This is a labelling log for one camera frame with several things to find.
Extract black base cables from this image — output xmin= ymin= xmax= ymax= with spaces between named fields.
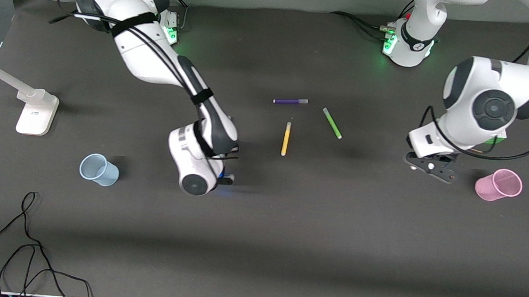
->
xmin=328 ymin=0 xmax=414 ymax=45
xmin=164 ymin=0 xmax=189 ymax=32

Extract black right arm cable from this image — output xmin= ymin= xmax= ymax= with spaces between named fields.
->
xmin=40 ymin=0 xmax=253 ymax=161

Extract multicolour puzzle cube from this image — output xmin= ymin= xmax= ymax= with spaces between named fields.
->
xmin=483 ymin=130 xmax=507 ymax=146

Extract black left base cables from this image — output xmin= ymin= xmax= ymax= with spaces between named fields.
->
xmin=328 ymin=0 xmax=414 ymax=45

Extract black right base cables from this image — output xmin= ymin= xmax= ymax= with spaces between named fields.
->
xmin=164 ymin=0 xmax=189 ymax=32

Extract translucent pink cup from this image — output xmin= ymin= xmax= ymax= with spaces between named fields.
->
xmin=473 ymin=167 xmax=524 ymax=204

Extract purple marker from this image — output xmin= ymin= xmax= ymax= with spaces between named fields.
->
xmin=273 ymin=96 xmax=309 ymax=106

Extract green marker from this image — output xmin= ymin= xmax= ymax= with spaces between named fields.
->
xmin=320 ymin=107 xmax=345 ymax=140

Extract white stand with pole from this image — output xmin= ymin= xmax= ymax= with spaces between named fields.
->
xmin=0 ymin=50 xmax=63 ymax=137

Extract loose black table cable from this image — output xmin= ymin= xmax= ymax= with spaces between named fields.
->
xmin=0 ymin=189 xmax=101 ymax=297

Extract translucent blue cup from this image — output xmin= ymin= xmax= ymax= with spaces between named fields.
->
xmin=78 ymin=152 xmax=121 ymax=188

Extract yellow marker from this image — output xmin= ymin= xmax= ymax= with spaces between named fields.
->
xmin=281 ymin=121 xmax=292 ymax=157

